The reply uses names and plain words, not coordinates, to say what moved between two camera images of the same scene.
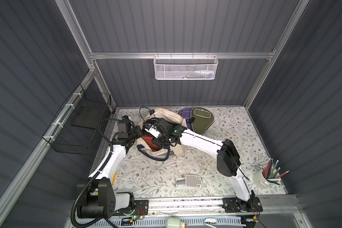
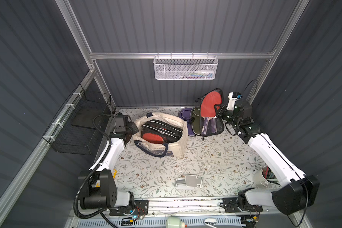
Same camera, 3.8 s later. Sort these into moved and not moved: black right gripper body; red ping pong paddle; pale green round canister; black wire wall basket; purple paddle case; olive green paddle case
Moved: red ping pong paddle; black right gripper body
Not moved: purple paddle case; olive green paddle case; black wire wall basket; pale green round canister
